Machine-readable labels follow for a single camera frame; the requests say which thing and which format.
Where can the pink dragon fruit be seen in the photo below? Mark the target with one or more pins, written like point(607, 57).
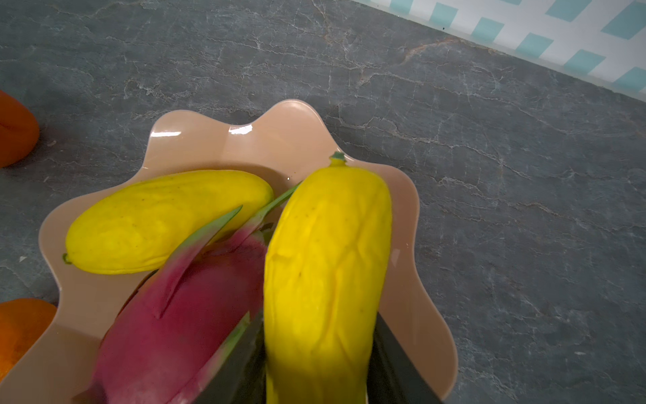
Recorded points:
point(178, 327)

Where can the orange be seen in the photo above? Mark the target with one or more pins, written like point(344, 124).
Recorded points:
point(23, 321)

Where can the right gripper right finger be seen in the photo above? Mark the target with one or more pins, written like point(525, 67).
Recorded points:
point(392, 378)

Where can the pink scalloped fruit bowl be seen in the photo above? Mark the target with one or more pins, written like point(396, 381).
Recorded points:
point(283, 146)

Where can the orange far tangerine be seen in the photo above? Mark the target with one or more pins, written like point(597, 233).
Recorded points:
point(20, 131)

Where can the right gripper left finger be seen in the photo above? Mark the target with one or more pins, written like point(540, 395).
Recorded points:
point(241, 379)

